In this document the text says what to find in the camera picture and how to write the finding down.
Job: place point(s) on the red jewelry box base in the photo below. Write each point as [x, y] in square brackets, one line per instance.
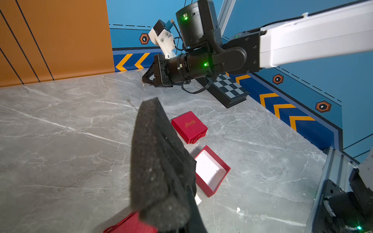
[211, 170]

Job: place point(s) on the aluminium front rail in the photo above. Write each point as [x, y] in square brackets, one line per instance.
[334, 180]

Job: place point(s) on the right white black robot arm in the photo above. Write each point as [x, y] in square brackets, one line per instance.
[342, 30]

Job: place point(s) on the left closed red jewelry box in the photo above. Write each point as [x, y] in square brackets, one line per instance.
[131, 224]

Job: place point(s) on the right aluminium corner post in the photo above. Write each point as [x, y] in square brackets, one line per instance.
[225, 13]

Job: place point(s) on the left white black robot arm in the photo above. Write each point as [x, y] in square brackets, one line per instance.
[344, 200]

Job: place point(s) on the black white chessboard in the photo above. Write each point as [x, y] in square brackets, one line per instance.
[227, 91]

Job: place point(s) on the red jewelry box lid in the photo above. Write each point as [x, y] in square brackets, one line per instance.
[189, 127]

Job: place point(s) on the black foam insert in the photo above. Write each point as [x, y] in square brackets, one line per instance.
[161, 169]

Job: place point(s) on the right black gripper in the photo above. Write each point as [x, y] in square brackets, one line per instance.
[160, 71]

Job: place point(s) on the cream lotus print box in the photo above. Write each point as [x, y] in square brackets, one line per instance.
[197, 199]

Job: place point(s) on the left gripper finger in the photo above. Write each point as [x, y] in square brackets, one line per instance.
[195, 223]

